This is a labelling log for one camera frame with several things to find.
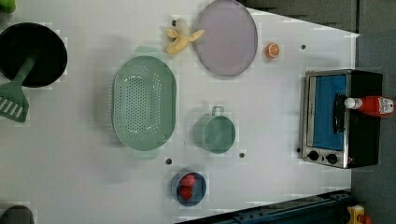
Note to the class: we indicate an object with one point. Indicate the red ketchup bottle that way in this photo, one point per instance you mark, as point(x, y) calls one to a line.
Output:
point(375, 106)

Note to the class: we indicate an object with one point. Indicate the black and steel toaster oven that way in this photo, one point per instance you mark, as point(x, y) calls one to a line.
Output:
point(333, 134)

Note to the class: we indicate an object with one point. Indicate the green metal cup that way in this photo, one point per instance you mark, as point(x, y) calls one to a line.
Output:
point(214, 132)

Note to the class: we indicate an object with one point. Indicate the green perforated colander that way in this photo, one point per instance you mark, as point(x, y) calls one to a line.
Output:
point(144, 103)

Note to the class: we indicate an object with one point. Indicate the upper red strawberry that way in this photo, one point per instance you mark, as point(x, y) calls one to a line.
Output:
point(188, 180)

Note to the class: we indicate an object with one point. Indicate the red strawberry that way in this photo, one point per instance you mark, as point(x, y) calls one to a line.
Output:
point(185, 192)
point(188, 180)

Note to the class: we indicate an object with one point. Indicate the yellow banana peel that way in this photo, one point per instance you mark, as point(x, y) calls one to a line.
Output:
point(181, 39)

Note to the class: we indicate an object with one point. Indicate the blue bowl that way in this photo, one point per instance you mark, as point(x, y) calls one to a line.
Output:
point(198, 190)

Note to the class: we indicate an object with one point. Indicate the grey round plate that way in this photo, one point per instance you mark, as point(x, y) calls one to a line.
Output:
point(229, 45)

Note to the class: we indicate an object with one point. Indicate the lower red strawberry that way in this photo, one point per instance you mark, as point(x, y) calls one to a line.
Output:
point(185, 192)

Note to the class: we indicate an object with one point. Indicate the green slotted spatula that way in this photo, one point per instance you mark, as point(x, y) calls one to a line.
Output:
point(14, 104)

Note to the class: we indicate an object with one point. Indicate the yellow clamp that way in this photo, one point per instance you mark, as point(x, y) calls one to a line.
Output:
point(357, 215)

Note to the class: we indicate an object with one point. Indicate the black frying pan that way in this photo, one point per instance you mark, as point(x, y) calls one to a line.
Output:
point(20, 40)

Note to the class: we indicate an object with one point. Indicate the grey object at corner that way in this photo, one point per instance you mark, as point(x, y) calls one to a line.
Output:
point(17, 214)

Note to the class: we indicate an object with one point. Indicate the green object at corner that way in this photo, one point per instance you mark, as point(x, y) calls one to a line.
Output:
point(7, 6)

